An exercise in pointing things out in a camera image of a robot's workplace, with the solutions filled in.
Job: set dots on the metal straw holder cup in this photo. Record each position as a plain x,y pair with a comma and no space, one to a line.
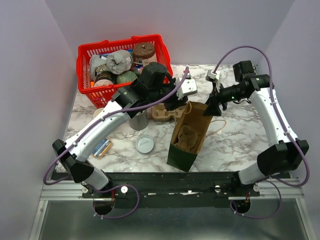
140,121

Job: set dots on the stack of white lids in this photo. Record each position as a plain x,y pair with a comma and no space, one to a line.
144,144

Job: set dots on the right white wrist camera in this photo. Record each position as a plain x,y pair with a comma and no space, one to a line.
214,77

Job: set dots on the dark green paper bag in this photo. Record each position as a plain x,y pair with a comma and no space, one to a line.
193,117

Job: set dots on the green glitter ball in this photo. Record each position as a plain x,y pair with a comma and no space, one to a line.
126,77

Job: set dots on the brown lid cream tub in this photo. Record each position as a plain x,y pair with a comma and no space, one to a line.
144,53

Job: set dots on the grey wrapped package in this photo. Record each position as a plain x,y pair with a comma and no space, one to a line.
119,61

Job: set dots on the red plastic shopping basket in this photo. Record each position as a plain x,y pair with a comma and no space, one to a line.
99,96

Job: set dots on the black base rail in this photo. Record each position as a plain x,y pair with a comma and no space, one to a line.
177,190

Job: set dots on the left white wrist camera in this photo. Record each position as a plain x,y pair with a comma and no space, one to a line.
188,87

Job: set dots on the single brown pulp carrier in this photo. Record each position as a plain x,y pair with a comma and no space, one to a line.
187,138

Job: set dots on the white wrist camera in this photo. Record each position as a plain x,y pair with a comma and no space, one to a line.
214,77
188,87

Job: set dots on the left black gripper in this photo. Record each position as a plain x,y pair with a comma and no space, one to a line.
176,102

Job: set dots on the patterned grey pouch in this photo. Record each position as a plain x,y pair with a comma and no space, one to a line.
97,66

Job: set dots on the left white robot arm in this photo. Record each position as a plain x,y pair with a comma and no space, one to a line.
154,86

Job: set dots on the orange sponge blue label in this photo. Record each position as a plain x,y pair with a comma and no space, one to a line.
102,148

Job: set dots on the brown pulp cup carrier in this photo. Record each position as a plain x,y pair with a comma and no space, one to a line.
160,114

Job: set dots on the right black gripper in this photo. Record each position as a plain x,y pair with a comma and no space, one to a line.
213,109

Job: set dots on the stack of paper cups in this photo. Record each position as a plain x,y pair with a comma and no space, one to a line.
97,113

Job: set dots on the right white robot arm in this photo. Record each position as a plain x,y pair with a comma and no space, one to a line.
285,149

